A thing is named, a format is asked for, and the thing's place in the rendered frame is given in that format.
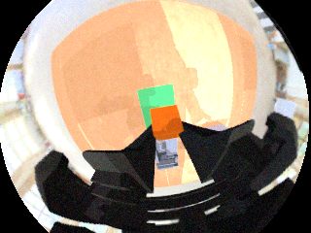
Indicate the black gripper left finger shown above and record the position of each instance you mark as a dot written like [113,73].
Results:
[138,159]

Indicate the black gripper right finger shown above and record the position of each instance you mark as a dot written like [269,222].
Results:
[206,147]

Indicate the orange block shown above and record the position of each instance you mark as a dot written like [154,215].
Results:
[166,122]

